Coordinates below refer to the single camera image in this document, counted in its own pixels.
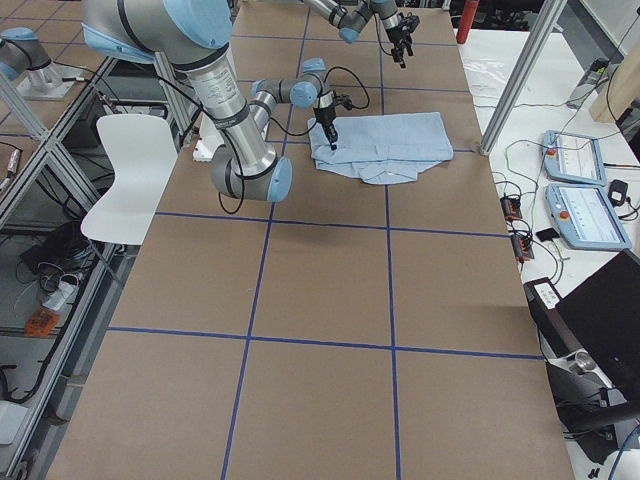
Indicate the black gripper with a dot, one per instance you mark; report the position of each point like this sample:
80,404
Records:
395,36
325,118

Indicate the light blue button-up shirt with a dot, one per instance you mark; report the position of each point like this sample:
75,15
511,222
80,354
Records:
382,149

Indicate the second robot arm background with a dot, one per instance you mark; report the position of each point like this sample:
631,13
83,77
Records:
23,54

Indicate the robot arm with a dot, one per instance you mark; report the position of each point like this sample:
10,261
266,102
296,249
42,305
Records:
350,24
195,37

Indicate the red cylinder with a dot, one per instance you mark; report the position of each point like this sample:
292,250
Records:
466,20

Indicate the clear plastic bag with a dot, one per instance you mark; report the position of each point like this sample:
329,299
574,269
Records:
486,78

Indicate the upper teach pendant tablet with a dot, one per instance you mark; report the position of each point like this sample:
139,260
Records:
573,158

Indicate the teach pendant tablet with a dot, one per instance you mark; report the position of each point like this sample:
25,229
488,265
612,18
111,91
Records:
584,218
573,158

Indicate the white plastic chair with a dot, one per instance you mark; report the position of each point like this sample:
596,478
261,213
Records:
143,154

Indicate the lower teach pendant tablet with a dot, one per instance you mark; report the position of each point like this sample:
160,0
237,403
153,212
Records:
584,218

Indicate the black laptop computer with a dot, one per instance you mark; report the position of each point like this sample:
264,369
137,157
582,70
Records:
601,316

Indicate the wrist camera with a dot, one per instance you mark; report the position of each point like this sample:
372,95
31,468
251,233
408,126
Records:
342,100
410,23

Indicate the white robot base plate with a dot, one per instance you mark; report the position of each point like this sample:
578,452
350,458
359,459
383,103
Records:
210,140

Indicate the grey aluminium frame post right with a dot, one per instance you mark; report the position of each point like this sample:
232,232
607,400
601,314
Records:
532,49

